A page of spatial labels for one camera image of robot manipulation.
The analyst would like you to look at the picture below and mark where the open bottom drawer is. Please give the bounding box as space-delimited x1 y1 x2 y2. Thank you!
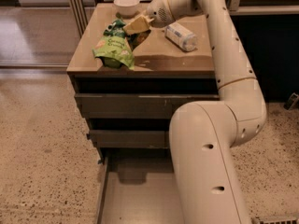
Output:
95 148 184 224

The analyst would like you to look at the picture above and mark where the grey drawer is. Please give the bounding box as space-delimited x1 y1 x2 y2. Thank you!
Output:
88 130 169 148
75 93 219 119

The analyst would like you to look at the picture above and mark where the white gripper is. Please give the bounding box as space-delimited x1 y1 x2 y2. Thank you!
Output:
123 0 175 35

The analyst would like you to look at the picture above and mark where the metal floor vent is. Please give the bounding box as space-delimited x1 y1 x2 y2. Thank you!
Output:
252 216 299 224

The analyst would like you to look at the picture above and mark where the grey middle drawer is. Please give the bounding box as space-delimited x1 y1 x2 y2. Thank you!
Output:
88 130 169 148

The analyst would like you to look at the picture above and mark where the grey top drawer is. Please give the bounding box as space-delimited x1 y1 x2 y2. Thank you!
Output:
75 93 219 119

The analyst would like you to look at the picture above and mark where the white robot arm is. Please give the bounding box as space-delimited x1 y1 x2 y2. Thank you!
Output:
144 0 267 224

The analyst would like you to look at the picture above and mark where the tan drawer cabinet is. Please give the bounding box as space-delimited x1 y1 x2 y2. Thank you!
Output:
67 4 218 161

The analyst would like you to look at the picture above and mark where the white ceramic bowl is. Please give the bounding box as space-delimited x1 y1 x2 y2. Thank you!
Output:
113 0 140 17

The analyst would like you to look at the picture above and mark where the small dark floor object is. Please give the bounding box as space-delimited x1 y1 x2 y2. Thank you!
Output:
283 92 299 110

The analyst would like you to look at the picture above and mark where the clear plastic water bottle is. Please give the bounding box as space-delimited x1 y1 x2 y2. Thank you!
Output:
164 22 197 52

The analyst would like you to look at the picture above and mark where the green rice chip bag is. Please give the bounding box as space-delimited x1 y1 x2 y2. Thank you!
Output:
93 19 150 70

